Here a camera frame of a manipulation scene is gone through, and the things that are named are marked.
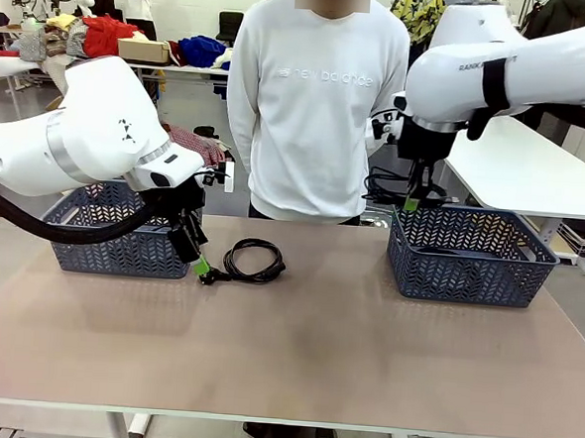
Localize person in black jacket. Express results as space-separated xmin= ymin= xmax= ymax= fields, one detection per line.
xmin=519 ymin=0 xmax=585 ymax=45

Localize white table with clothes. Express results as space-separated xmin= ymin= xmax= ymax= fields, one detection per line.
xmin=125 ymin=59 xmax=231 ymax=107

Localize patterned cloth pile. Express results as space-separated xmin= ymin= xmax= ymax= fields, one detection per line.
xmin=15 ymin=11 xmax=95 ymax=96

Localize person in yellow patterned jacket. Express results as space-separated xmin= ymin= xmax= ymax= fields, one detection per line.
xmin=388 ymin=0 xmax=449 ymax=49

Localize black left arm hose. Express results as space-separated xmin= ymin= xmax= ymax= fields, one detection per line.
xmin=0 ymin=173 xmax=176 ymax=252

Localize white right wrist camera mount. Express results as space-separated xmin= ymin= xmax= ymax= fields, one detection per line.
xmin=368 ymin=91 xmax=411 ymax=149

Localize black chair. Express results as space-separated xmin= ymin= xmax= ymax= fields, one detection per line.
xmin=215 ymin=9 xmax=246 ymax=47

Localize white side table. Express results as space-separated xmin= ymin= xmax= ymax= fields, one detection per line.
xmin=440 ymin=111 xmax=585 ymax=222

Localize blue garment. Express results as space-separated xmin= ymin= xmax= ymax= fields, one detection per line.
xmin=175 ymin=34 xmax=234 ymax=72

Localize person in white sweatshirt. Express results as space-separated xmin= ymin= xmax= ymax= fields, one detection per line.
xmin=218 ymin=0 xmax=415 ymax=230

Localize red checkered cloth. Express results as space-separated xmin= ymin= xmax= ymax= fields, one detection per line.
xmin=163 ymin=123 xmax=235 ymax=169

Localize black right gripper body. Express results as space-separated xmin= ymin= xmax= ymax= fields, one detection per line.
xmin=396 ymin=116 xmax=454 ymax=183

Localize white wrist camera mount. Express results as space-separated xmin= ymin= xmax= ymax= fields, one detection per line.
xmin=198 ymin=158 xmax=238 ymax=194
xmin=368 ymin=91 xmax=411 ymax=149

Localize closed cardboard box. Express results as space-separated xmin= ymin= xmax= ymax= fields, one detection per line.
xmin=115 ymin=37 xmax=174 ymax=66

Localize black right arm hose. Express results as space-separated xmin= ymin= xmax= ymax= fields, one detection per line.
xmin=465 ymin=55 xmax=585 ymax=149

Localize blue-grey plastic basket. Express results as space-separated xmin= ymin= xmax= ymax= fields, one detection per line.
xmin=37 ymin=175 xmax=207 ymax=281
xmin=383 ymin=200 xmax=564 ymax=312

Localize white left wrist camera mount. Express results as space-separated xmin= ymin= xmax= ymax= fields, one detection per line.
xmin=198 ymin=158 xmax=238 ymax=194

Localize black arm hose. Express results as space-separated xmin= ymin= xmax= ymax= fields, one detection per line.
xmin=0 ymin=173 xmax=176 ymax=252
xmin=465 ymin=55 xmax=585 ymax=149

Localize white ironing table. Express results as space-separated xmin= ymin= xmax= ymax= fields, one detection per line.
xmin=0 ymin=55 xmax=67 ymax=113

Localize small black power cable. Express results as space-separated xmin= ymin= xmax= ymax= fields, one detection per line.
xmin=198 ymin=235 xmax=290 ymax=292

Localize red garment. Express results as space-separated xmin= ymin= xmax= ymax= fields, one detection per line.
xmin=80 ymin=13 xmax=148 ymax=63

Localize thin black cable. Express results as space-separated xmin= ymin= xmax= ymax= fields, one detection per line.
xmin=361 ymin=164 xmax=462 ymax=210

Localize person in white shirt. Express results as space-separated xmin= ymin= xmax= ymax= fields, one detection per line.
xmin=114 ymin=0 xmax=161 ymax=44

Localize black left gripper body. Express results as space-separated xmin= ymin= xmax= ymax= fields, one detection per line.
xmin=160 ymin=174 xmax=208 ymax=236

